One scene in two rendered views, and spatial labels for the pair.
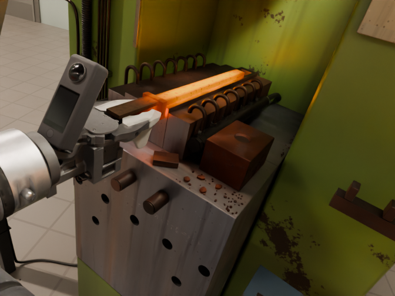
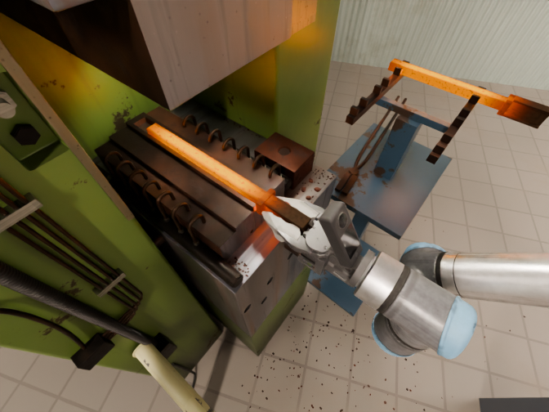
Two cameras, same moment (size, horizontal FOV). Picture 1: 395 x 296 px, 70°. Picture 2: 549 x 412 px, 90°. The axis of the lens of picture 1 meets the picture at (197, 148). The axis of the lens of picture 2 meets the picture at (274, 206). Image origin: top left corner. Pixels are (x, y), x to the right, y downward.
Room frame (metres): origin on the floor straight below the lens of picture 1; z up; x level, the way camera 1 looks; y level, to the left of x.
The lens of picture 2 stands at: (0.37, 0.40, 1.43)
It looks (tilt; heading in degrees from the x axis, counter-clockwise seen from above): 55 degrees down; 282
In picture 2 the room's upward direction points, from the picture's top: straight up
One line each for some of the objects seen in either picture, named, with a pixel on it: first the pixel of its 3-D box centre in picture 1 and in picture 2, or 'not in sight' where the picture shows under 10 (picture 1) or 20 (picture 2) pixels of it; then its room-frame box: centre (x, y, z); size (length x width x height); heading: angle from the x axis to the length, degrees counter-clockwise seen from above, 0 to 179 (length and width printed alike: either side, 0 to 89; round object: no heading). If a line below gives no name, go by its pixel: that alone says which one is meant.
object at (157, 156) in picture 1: (166, 159); not in sight; (0.41, 0.05, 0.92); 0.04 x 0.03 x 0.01; 101
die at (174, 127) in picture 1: (202, 94); (187, 172); (0.66, 0.02, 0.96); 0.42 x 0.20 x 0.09; 154
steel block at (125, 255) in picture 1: (200, 184); (219, 216); (0.65, -0.03, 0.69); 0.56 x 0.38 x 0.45; 154
